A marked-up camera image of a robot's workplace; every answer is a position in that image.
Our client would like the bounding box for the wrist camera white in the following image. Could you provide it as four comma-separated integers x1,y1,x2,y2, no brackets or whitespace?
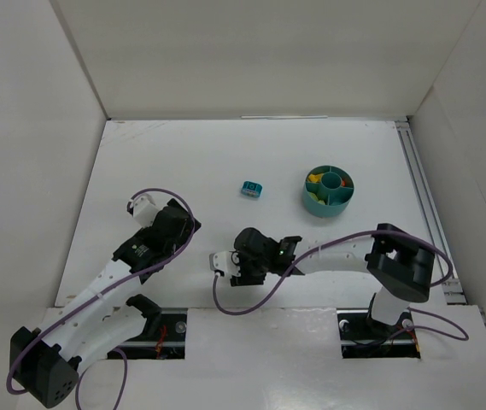
128,193,160,228
209,250,241,277

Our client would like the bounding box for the teal round divided container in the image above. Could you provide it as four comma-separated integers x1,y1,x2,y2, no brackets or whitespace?
302,165,354,218

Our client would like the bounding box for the aluminium rail right edge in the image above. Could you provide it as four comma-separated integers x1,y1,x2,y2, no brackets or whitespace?
395,120,467,305

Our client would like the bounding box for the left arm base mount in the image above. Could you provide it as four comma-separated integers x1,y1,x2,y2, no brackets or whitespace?
116,295,188,360

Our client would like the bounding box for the yellow lego brick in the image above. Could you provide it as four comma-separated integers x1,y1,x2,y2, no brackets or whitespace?
307,173,324,184

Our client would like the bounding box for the lime lego in container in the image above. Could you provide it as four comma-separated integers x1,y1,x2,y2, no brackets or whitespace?
308,192,328,205

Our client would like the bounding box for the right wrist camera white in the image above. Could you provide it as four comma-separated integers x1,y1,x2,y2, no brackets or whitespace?
209,250,241,277

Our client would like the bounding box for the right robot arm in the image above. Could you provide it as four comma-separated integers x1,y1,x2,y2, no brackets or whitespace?
212,224,436,325

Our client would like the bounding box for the teal lego block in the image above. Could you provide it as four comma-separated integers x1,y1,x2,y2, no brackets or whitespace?
240,180,263,199

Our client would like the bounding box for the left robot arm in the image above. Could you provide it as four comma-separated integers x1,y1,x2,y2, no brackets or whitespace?
6,191,201,409

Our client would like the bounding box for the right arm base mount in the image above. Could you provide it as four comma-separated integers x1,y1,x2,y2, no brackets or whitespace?
337,309,421,359

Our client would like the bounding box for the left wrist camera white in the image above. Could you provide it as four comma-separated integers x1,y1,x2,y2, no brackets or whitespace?
128,193,160,228

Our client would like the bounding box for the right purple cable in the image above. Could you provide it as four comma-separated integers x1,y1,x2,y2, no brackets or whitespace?
212,230,470,343

